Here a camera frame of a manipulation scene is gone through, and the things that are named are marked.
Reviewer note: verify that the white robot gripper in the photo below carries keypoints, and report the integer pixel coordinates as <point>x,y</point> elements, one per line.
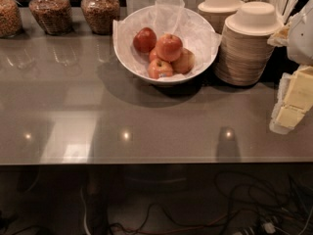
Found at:
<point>301,39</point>

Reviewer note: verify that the right yellowish apple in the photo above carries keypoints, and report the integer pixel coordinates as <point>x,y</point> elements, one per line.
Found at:
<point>185,62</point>

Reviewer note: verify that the top red apple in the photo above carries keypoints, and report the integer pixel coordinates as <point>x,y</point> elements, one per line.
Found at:
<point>169,47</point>

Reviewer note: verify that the white bowl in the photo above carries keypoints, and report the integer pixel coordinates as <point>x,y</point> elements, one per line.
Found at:
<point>130,64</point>

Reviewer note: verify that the front red-yellow apple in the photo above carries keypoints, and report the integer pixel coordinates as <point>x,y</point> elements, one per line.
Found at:
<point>159,68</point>

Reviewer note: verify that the small hidden red apple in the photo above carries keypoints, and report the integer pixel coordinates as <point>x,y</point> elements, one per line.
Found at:
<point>153,54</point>

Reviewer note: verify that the dark red apple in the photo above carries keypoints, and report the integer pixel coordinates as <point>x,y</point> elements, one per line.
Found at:
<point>145,40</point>

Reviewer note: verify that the front stack paper bowls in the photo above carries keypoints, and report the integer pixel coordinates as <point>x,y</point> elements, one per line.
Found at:
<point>244,51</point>

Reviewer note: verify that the stack paper bowls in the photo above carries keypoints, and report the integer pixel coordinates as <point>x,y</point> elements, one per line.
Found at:
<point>217,11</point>
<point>244,51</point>

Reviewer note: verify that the rear stack paper bowls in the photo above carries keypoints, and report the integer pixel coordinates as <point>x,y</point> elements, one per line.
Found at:
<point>217,11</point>

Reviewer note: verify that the white paper liner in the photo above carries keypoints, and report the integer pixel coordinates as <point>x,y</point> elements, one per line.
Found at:
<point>169,17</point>

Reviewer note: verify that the right glass cereal jar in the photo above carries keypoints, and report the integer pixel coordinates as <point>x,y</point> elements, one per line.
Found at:
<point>100,14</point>

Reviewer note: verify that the glass cereal jar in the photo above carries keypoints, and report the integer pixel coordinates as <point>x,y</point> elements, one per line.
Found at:
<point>100,14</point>
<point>10,18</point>
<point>53,16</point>

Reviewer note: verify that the middle glass cereal jar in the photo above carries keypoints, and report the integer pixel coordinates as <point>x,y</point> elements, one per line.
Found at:
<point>53,16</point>

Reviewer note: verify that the left glass cereal jar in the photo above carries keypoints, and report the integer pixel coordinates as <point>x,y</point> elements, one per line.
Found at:
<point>10,18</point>

